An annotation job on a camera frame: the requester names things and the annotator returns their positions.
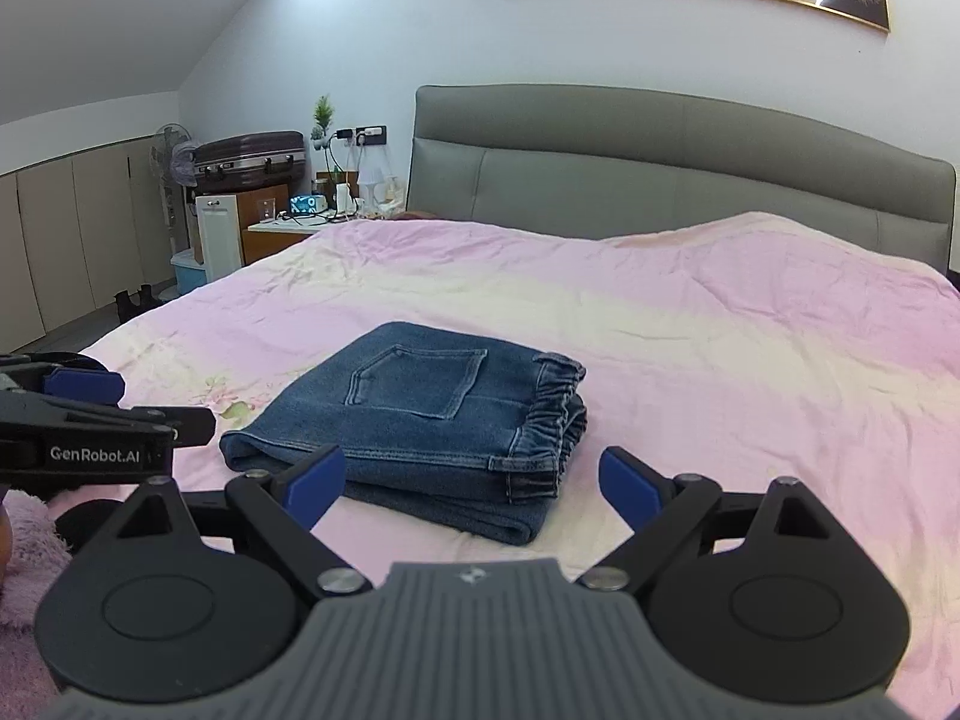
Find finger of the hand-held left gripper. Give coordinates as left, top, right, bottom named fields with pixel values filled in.
left=0, top=394, right=217, bottom=445
left=0, top=354, right=126, bottom=407

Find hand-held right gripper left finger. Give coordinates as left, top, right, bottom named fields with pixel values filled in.
left=97, top=444, right=374, bottom=602

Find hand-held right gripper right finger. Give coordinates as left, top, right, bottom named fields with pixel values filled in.
left=576, top=445, right=860, bottom=602

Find blue denim pants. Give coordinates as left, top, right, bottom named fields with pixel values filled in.
left=219, top=321, right=588, bottom=547

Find black shoes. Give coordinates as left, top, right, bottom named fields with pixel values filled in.
left=114, top=285, right=162, bottom=322

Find blue plastic bin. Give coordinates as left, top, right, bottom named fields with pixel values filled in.
left=169, top=249, right=207, bottom=292

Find pink floral bedsheet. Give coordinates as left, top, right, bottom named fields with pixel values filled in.
left=0, top=211, right=960, bottom=691

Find brown nightstand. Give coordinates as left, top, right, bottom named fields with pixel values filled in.
left=241, top=216, right=353, bottom=267

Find brown wooden cabinet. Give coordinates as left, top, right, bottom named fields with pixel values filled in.
left=191, top=184, right=291, bottom=284

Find standing fan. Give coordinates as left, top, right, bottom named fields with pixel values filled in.
left=148, top=122, right=197, bottom=256

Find dark hard-shell suitcase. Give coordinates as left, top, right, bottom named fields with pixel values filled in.
left=193, top=131, right=307, bottom=192

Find white table lamp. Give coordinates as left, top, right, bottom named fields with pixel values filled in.
left=357, top=148, right=391, bottom=203

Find grey upholstered bed headboard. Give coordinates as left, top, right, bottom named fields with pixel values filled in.
left=407, top=85, right=957, bottom=278

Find low beige wall cabinets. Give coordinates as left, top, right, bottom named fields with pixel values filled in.
left=0, top=135, right=181, bottom=353

